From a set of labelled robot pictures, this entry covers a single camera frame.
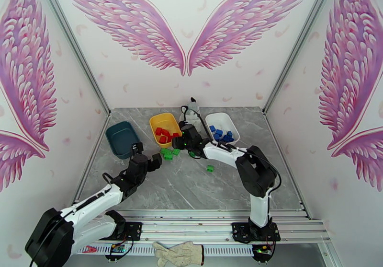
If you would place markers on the small green lego brick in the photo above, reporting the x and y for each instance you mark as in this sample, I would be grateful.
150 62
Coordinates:
210 168
195 154

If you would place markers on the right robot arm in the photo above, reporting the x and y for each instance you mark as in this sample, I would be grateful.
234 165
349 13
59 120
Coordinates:
257 173

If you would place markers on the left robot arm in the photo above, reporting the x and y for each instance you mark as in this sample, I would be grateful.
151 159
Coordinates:
89 204

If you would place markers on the yellow plastic container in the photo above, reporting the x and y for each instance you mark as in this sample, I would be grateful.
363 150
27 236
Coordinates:
161 120

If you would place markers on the dark teal plastic container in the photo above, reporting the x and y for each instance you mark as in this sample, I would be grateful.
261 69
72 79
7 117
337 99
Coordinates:
122 138

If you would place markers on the husky plush toy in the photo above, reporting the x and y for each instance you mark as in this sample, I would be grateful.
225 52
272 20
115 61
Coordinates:
193 105

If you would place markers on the white plastic container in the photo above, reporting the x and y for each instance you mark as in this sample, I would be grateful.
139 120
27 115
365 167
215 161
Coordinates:
223 119

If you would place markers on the small circuit board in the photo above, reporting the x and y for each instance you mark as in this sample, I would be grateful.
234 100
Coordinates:
263 249
117 248

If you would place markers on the white work glove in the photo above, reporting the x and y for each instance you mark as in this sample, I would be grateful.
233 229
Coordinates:
179 252

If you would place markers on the red clip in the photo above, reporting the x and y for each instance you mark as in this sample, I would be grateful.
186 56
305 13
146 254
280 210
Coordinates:
89 249

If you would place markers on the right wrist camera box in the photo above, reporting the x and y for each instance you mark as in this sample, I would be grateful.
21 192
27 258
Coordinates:
182 124

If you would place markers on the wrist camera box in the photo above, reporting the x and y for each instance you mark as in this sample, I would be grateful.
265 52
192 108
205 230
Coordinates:
182 124
137 148

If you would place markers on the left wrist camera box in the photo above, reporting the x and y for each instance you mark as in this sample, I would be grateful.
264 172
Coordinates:
137 148

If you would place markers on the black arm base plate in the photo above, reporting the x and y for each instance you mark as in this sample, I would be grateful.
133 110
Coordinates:
239 231
134 230

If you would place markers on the aluminium rail frame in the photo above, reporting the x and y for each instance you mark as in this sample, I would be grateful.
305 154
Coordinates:
185 230

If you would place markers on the aluminium frame post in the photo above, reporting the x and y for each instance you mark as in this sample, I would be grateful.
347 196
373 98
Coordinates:
302 41
73 41

